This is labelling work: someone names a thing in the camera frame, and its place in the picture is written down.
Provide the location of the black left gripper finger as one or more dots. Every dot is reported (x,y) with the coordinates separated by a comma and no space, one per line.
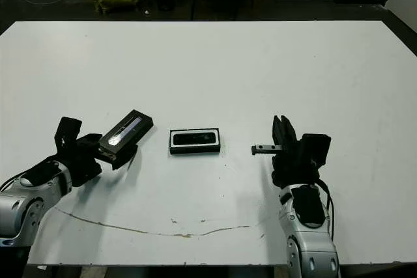
(125,159)
(91,139)

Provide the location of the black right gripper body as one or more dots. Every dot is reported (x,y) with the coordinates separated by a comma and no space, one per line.
(290,167)

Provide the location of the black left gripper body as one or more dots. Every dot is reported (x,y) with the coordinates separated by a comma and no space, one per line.
(84,164)

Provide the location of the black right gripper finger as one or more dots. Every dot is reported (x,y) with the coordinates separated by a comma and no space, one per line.
(290,134)
(278,131)

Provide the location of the black box lid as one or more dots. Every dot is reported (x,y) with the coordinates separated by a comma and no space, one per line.
(130,128)

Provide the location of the black box base white inlay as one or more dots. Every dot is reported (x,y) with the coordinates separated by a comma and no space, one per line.
(195,150)

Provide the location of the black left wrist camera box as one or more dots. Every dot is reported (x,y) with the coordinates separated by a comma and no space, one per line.
(66,131)

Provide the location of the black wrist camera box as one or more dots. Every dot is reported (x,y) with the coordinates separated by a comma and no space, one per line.
(316,147)
(66,131)

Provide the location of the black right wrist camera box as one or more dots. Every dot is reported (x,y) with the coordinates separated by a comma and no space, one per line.
(316,147)

